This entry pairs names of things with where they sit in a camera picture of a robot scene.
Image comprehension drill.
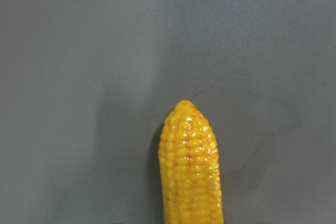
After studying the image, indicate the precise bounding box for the yellow corn cob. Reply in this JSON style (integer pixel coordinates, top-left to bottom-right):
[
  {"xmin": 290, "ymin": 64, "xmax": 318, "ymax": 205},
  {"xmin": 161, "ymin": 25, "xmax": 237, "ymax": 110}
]
[{"xmin": 158, "ymin": 100, "xmax": 224, "ymax": 223}]

